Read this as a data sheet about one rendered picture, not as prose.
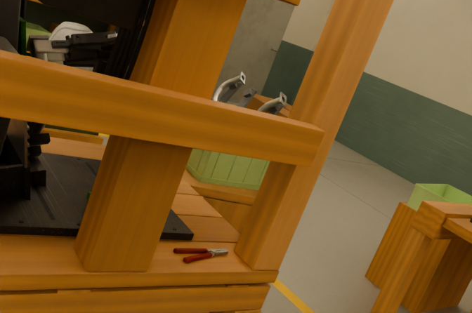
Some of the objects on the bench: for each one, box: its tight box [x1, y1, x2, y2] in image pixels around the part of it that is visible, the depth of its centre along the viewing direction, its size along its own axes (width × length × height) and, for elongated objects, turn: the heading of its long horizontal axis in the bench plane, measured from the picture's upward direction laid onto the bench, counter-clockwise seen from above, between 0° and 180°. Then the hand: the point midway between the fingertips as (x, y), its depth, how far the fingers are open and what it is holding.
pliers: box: [173, 248, 228, 262], centre depth 130 cm, size 16×5×1 cm, turn 77°
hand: (48, 50), depth 118 cm, fingers closed on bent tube, 3 cm apart
